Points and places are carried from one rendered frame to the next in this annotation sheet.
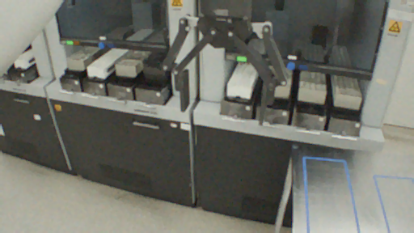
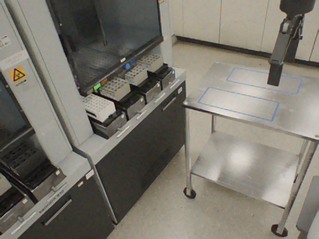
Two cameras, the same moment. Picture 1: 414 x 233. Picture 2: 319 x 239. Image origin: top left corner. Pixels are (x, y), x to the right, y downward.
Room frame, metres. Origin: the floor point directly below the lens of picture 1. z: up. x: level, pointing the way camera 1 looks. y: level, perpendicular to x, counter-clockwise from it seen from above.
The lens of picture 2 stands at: (0.52, 0.71, 1.62)
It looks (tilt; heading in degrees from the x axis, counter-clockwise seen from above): 41 degrees down; 294
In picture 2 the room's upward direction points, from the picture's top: 8 degrees counter-clockwise
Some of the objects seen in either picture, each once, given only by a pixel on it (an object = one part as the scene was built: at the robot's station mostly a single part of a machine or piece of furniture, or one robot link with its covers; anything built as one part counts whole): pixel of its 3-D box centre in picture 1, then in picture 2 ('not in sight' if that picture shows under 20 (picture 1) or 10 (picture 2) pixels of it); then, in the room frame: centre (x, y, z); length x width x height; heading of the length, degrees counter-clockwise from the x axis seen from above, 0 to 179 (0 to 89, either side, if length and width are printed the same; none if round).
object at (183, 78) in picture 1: (184, 91); (275, 73); (0.47, 0.04, 1.22); 0.03 x 0.01 x 0.07; 164
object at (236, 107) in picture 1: (249, 76); (73, 104); (1.42, -0.20, 0.78); 0.73 x 0.14 x 0.09; 164
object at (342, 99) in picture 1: (347, 100); (155, 64); (1.07, -0.58, 0.85); 0.12 x 0.02 x 0.06; 73
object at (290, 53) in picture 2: (264, 102); (290, 51); (0.43, -0.09, 1.22); 0.03 x 0.01 x 0.07; 164
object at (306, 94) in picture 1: (311, 95); (139, 77); (1.11, -0.43, 0.85); 0.12 x 0.02 x 0.06; 73
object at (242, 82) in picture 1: (245, 78); (87, 104); (1.29, -0.17, 0.83); 0.30 x 0.10 x 0.06; 164
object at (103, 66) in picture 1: (111, 61); not in sight; (1.49, 0.51, 0.83); 0.30 x 0.10 x 0.06; 164
